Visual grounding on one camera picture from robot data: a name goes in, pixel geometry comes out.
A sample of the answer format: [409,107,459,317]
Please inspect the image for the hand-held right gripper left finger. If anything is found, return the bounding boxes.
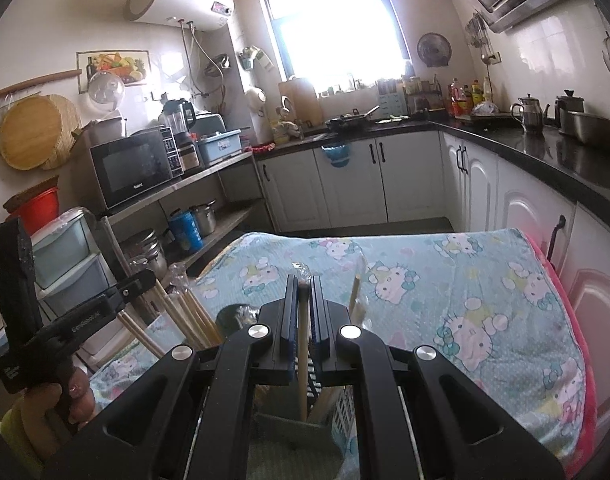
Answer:
[42,275,298,480]

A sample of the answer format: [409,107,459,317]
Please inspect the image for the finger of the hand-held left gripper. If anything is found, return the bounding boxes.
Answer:
[115,269,157,308]

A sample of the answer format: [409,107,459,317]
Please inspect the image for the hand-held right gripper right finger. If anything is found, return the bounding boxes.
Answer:
[310,275,568,480]

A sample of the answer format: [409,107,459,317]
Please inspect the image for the bamboo chopstick pair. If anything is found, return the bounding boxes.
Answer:
[157,262,223,351]
[349,255,368,323]
[118,307,165,359]
[291,261,313,423]

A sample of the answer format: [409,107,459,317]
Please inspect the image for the dark green plastic utensil holder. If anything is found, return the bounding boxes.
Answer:
[217,304,361,480]

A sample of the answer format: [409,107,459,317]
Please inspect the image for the person's left forearm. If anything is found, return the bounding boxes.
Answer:
[0,395,36,461]

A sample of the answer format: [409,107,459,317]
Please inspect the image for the small hanging utensils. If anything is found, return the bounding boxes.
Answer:
[465,12,500,66]

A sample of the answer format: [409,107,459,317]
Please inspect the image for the person's left hand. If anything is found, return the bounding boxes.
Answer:
[20,371,96,461]

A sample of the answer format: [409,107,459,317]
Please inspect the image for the large steel stockpot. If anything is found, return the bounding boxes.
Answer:
[119,229,168,276]

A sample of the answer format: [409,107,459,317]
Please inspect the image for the pale green plastic drawer unit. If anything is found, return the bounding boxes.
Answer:
[31,207,117,311]

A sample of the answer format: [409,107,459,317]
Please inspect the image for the blue canister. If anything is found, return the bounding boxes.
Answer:
[167,208,204,253]

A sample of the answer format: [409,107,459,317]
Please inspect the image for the small steel pot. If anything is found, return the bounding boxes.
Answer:
[189,200,218,237]

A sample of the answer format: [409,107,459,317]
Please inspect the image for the black microwave oven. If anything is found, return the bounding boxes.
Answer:
[89,127,178,211]

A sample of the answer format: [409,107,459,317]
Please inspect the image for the cartoon cat printed cloth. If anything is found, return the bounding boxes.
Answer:
[88,231,586,480]

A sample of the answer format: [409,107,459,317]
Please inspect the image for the red plastic bucket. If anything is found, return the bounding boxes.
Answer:
[5,187,61,236]

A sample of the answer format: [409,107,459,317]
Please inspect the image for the open kitchen shelf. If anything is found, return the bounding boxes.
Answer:
[99,151,266,283]

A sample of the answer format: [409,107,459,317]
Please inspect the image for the grey metal container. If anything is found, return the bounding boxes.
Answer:
[72,117,128,146]

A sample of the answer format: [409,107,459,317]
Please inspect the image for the blue lidded plastic box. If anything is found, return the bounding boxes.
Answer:
[197,130,243,163]

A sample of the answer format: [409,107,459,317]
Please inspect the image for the blue hanging bag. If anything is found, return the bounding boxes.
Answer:
[321,144,351,168]

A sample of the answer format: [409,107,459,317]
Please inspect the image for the countertop blender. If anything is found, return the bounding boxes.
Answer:
[160,99,201,173]

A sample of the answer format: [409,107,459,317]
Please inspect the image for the round woven mat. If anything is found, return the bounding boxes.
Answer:
[40,94,83,171]

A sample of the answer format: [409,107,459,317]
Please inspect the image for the round bamboo cutting board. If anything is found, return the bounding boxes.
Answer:
[0,95,62,171]

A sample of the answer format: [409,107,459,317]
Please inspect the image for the black wok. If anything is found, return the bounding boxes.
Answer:
[326,105,381,133]

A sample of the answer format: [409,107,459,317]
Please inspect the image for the tan rectangular cutting board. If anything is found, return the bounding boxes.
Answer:
[278,77,322,128]

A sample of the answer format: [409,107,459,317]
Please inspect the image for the wooden rolling pin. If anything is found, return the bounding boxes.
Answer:
[0,69,82,103]

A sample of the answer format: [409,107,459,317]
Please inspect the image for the spice jar rack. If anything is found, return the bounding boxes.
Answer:
[377,75,443,113]

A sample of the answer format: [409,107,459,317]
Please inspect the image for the black gas stove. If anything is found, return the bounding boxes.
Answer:
[455,111,516,126]

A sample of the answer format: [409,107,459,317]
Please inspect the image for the pink fleece blanket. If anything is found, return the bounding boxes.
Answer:
[515,227,598,461]

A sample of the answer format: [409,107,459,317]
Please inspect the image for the cluster of condiment bottles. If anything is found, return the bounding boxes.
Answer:
[447,77,493,116]

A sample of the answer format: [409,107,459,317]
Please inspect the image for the white cylindrical water heater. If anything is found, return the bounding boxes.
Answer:
[124,0,235,32]

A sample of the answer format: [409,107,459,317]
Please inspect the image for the black kitchen countertop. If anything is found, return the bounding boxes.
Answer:
[255,115,610,206]

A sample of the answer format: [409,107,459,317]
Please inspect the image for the steel kettle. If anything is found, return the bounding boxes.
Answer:
[511,94,550,136]

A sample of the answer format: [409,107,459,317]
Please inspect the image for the kitchen window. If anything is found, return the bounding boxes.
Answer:
[257,0,411,88]

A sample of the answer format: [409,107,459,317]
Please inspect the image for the dark lidded pot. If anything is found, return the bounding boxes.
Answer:
[555,90,586,133]

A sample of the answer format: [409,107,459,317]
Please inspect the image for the fruit wall poster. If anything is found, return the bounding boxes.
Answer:
[76,50,149,87]

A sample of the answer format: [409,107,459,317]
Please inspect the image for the green wall holder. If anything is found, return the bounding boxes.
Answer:
[239,46,275,73]

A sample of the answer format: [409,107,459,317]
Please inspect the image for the dark wall fan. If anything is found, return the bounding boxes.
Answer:
[417,32,452,68]

